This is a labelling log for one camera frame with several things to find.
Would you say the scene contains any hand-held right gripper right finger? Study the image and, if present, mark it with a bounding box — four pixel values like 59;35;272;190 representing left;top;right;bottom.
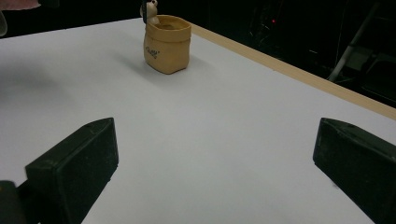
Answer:
312;117;396;224

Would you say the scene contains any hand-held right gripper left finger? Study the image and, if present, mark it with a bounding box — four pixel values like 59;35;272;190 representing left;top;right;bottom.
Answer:
24;117;120;224

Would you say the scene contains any yellow bear pen holder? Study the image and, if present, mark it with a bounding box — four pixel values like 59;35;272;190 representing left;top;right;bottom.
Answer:
139;0;192;76

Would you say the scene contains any dark blue pen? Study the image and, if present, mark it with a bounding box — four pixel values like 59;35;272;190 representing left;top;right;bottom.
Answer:
141;0;149;24

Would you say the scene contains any grey metal stand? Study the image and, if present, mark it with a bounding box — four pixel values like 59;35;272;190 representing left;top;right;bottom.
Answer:
327;2;381;84

